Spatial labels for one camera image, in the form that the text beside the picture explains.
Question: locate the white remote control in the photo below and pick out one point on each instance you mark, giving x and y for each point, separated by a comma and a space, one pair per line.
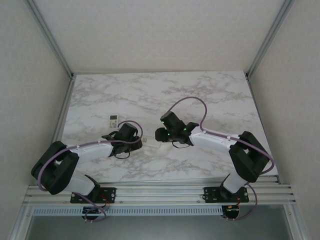
113, 118
152, 144

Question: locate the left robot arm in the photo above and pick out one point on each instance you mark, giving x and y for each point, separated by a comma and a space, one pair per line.
92, 151

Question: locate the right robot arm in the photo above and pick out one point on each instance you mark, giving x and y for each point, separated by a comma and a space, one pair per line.
210, 142

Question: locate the controller circuit board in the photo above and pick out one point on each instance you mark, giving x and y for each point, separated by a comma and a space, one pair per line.
231, 209
93, 211

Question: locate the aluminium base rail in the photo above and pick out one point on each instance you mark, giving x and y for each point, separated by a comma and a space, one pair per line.
162, 194

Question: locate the aluminium side rail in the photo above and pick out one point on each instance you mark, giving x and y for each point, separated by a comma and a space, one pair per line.
63, 110

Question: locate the aluminium frame post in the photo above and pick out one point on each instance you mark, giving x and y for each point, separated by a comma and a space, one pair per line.
51, 37
269, 37

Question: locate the aluminium lower frame bar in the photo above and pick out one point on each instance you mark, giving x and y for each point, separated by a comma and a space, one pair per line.
21, 225
297, 225

